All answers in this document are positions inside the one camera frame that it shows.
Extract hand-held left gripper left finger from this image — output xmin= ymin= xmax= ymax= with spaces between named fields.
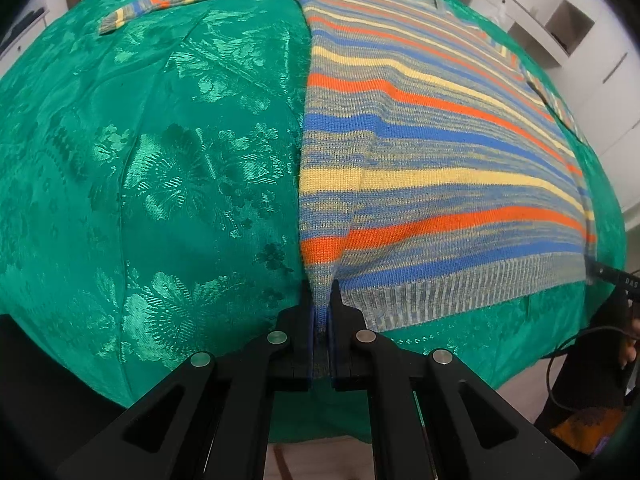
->
xmin=55 ymin=282 xmax=317 ymax=480

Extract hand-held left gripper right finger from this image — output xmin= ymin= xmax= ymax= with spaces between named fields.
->
xmin=327 ymin=280 xmax=581 ymax=480

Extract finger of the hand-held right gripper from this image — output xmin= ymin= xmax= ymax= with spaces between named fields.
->
xmin=586 ymin=256 xmax=626 ymax=287

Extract striped knit sweater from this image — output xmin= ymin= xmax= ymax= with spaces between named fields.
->
xmin=97 ymin=0 xmax=599 ymax=333

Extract person's right hand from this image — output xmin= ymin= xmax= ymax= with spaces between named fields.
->
xmin=619 ymin=319 xmax=640 ymax=371

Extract person's dark patterned clothing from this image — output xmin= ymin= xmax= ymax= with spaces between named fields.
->
xmin=532 ymin=290 xmax=640 ymax=463

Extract white wardrobe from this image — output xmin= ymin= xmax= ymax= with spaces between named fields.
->
xmin=565 ymin=0 xmax=640 ymax=156

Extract green floral blanket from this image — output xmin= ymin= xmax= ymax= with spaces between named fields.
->
xmin=0 ymin=0 xmax=628 ymax=446

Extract white drawer cabinet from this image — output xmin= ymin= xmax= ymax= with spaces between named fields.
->
xmin=0 ymin=0 xmax=81 ymax=81

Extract black items on cabinet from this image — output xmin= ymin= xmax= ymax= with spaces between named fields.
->
xmin=0 ymin=6 xmax=48 ymax=56

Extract black cable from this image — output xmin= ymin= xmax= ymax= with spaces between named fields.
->
xmin=545 ymin=326 xmax=640 ymax=413

